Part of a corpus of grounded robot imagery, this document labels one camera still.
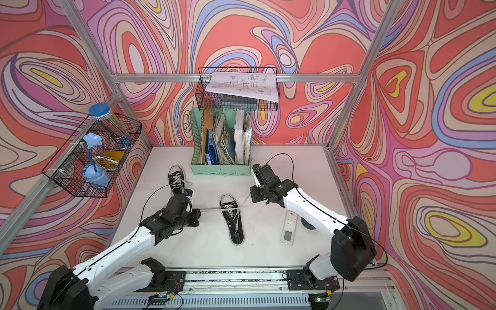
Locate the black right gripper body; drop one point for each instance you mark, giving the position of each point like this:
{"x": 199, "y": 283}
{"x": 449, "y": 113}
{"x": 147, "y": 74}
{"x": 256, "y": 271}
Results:
{"x": 259, "y": 194}

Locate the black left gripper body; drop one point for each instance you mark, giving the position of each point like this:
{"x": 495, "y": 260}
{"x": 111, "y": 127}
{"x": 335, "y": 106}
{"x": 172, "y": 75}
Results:
{"x": 188, "y": 219}

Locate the black sneaker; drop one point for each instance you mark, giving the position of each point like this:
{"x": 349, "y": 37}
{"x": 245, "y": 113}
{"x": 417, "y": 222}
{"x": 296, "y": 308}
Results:
{"x": 232, "y": 215}
{"x": 178, "y": 184}

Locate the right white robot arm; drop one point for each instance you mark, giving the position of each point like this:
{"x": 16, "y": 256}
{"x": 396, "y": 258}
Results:
{"x": 351, "y": 246}

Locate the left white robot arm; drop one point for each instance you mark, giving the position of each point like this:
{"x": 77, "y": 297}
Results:
{"x": 95, "y": 284}

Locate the white remote control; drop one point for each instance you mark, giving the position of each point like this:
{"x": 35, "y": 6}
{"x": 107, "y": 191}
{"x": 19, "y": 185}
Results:
{"x": 289, "y": 228}

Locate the green perforated file organizer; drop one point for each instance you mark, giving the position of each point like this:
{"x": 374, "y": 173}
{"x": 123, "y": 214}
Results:
{"x": 195, "y": 122}

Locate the white book in organizer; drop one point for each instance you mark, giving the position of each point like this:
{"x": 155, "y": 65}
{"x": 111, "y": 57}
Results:
{"x": 239, "y": 137}

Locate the yellow tin in basket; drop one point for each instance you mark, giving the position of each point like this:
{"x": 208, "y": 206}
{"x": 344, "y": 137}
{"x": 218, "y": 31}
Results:
{"x": 109, "y": 160}

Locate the white printed paper sheet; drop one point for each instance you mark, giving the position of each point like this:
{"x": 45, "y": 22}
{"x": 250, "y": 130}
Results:
{"x": 248, "y": 85}

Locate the blue lidded jar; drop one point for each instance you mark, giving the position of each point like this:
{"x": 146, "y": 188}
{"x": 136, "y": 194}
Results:
{"x": 101, "y": 112}

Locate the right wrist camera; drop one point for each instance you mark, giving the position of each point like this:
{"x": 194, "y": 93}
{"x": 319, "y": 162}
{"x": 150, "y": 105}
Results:
{"x": 256, "y": 174}

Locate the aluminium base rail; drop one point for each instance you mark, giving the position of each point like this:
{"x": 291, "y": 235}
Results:
{"x": 190, "y": 288}

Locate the black wire basket left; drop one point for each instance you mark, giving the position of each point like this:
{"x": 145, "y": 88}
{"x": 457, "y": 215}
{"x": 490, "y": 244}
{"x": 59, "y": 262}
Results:
{"x": 66, "y": 166}

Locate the black wire basket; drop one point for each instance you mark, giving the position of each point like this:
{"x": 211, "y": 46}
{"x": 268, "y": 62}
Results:
{"x": 212, "y": 101}
{"x": 66, "y": 166}

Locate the black wire basket back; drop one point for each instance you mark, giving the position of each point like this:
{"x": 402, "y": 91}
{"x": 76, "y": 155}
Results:
{"x": 212, "y": 101}

